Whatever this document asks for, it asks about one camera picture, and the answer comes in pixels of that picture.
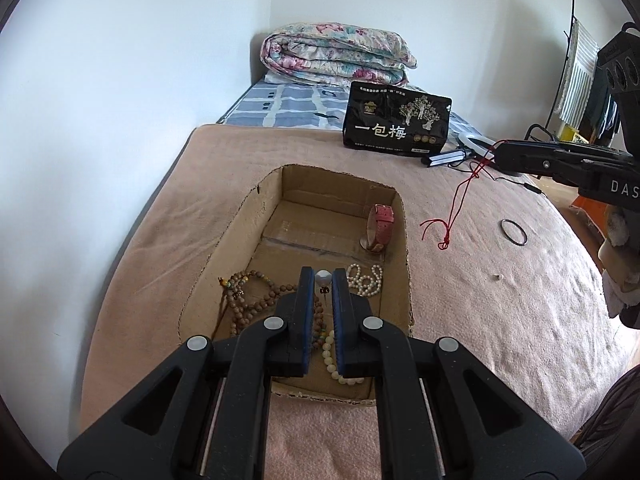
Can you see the dark hanging clothes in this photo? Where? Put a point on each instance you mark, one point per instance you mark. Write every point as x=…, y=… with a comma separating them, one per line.
x=602, y=110

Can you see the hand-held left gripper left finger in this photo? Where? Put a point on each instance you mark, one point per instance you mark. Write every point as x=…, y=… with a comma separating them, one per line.
x=306, y=320

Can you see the person's striped clothing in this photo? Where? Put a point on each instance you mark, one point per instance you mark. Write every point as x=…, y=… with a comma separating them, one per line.
x=615, y=410

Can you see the black printed packet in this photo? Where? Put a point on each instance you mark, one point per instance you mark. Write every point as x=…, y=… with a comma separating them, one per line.
x=395, y=120

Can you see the blue plaid bed sheet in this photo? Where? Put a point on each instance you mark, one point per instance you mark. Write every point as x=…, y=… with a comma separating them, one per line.
x=295, y=107

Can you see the black folded tripod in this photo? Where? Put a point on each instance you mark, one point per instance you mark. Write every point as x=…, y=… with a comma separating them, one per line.
x=445, y=158

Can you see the orange cloth covered table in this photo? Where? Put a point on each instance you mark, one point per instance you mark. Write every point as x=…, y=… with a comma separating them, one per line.
x=587, y=205

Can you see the folded floral quilt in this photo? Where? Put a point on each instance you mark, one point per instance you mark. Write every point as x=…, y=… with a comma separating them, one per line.
x=335, y=52

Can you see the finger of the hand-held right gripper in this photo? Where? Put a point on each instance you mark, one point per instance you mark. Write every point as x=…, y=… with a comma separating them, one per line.
x=590, y=152
x=525, y=160

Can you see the striped hanging towel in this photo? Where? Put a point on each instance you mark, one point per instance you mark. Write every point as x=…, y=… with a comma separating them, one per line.
x=580, y=75

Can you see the yellow box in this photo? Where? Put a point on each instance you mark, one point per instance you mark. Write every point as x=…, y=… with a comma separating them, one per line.
x=572, y=135

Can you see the black metal clothes rack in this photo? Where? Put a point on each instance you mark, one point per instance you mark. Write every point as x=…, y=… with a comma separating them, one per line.
x=567, y=50

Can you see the person's right forearm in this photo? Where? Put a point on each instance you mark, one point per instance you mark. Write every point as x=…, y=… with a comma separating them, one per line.
x=620, y=270

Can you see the cardboard box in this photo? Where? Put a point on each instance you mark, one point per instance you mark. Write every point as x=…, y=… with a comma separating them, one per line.
x=310, y=225

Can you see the dark thin bangle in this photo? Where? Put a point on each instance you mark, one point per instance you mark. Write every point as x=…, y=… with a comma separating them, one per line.
x=505, y=235

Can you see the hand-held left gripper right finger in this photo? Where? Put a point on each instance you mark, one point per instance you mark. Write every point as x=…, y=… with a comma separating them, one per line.
x=341, y=320

